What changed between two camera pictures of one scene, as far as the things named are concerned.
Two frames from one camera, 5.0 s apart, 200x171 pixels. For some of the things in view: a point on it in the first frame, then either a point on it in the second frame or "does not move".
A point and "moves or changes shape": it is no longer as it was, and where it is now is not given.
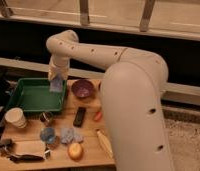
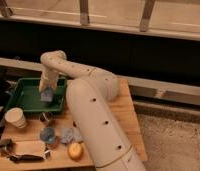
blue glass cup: [48, 135] does not move
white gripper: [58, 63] to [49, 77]
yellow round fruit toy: [75, 151] does not move
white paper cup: [16, 117] does not move
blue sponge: [56, 84] moves or changes shape
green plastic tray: [34, 95] does not move
